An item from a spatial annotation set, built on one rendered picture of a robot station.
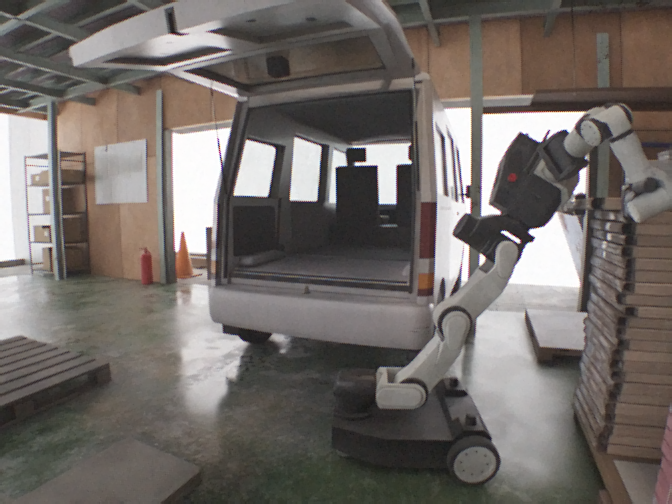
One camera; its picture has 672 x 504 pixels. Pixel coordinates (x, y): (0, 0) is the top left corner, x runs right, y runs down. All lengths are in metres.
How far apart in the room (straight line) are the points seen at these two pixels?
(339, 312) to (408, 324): 0.38
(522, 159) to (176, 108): 4.86
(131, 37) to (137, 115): 4.69
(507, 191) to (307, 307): 1.25
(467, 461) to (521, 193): 1.04
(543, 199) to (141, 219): 5.43
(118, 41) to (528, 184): 1.63
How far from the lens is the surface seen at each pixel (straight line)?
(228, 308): 2.56
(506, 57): 4.31
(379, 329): 2.14
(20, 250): 9.46
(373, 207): 4.10
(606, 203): 1.62
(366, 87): 2.54
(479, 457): 1.66
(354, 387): 1.69
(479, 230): 1.59
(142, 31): 1.64
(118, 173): 6.53
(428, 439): 1.64
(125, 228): 6.44
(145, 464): 1.54
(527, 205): 1.61
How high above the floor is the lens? 1.05
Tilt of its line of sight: 7 degrees down
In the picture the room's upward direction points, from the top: straight up
